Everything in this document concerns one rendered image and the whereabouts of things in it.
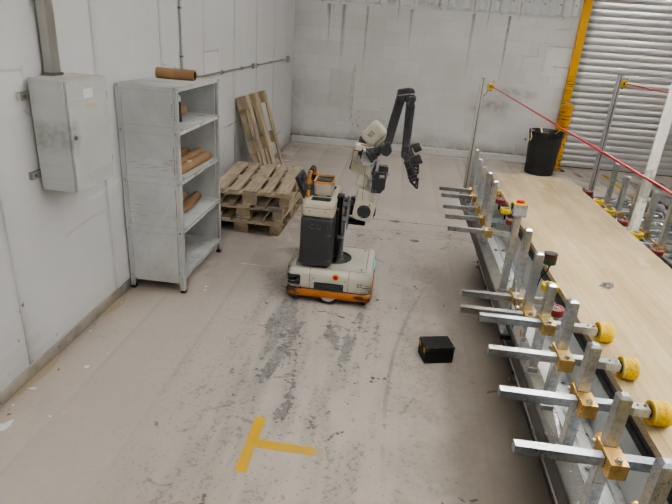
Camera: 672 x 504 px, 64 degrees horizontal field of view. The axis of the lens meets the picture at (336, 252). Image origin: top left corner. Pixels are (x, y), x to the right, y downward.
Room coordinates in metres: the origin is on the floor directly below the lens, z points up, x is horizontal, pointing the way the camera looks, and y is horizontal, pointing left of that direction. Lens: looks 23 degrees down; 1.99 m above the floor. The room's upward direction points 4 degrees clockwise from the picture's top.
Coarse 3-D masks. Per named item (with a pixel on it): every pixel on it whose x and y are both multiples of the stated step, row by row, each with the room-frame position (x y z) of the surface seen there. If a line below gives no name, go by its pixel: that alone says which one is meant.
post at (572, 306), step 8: (568, 304) 1.69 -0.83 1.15; (576, 304) 1.68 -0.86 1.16; (568, 312) 1.68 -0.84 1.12; (576, 312) 1.68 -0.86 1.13; (568, 320) 1.68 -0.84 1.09; (560, 328) 1.71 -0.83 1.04; (568, 328) 1.68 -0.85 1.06; (560, 336) 1.69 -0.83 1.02; (568, 336) 1.68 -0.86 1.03; (560, 344) 1.68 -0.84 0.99; (568, 344) 1.68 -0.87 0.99; (552, 368) 1.69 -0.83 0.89; (552, 376) 1.68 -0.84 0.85; (552, 384) 1.68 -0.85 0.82
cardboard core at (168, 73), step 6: (156, 72) 4.26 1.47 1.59; (162, 72) 4.25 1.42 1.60; (168, 72) 4.25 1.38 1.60; (174, 72) 4.24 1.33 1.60; (180, 72) 4.24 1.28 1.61; (186, 72) 4.24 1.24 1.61; (192, 72) 4.24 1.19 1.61; (168, 78) 4.27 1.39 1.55; (174, 78) 4.26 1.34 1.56; (180, 78) 4.25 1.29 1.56; (186, 78) 4.24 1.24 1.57; (192, 78) 4.23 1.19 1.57
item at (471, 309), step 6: (462, 306) 2.18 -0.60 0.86; (468, 306) 2.18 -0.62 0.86; (474, 306) 2.19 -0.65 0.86; (480, 306) 2.19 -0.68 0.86; (462, 312) 2.17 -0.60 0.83; (468, 312) 2.17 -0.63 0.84; (474, 312) 2.17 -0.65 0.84; (492, 312) 2.16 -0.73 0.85; (498, 312) 2.16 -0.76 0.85; (504, 312) 2.15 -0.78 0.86; (510, 312) 2.15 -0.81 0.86; (516, 312) 2.16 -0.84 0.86; (522, 312) 2.16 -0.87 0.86; (558, 318) 2.13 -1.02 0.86
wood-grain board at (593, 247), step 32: (512, 192) 4.11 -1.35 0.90; (544, 192) 4.18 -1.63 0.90; (576, 192) 4.26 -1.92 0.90; (544, 224) 3.35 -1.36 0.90; (576, 224) 3.41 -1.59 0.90; (608, 224) 3.46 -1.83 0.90; (576, 256) 2.81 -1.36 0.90; (608, 256) 2.85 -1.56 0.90; (640, 256) 2.89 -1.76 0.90; (576, 288) 2.38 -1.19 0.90; (640, 288) 2.44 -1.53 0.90; (576, 320) 2.08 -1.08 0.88; (608, 320) 2.07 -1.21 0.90; (640, 320) 2.09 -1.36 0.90; (608, 352) 1.80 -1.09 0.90; (640, 352) 1.82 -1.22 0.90; (640, 384) 1.60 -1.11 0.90
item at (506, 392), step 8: (504, 392) 1.42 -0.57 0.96; (512, 392) 1.42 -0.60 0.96; (520, 392) 1.42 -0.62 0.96; (528, 392) 1.42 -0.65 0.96; (536, 392) 1.43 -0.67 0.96; (544, 392) 1.43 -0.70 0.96; (552, 392) 1.43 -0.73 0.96; (520, 400) 1.42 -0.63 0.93; (528, 400) 1.41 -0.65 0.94; (536, 400) 1.41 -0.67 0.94; (544, 400) 1.41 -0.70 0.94; (552, 400) 1.41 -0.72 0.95; (560, 400) 1.40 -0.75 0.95; (568, 400) 1.40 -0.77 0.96; (576, 400) 1.40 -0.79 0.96; (600, 400) 1.41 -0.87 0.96; (608, 400) 1.41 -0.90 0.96; (600, 408) 1.39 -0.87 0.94; (608, 408) 1.39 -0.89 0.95; (632, 408) 1.38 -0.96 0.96; (640, 408) 1.38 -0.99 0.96; (648, 408) 1.39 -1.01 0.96; (640, 416) 1.38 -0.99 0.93; (648, 416) 1.38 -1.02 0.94
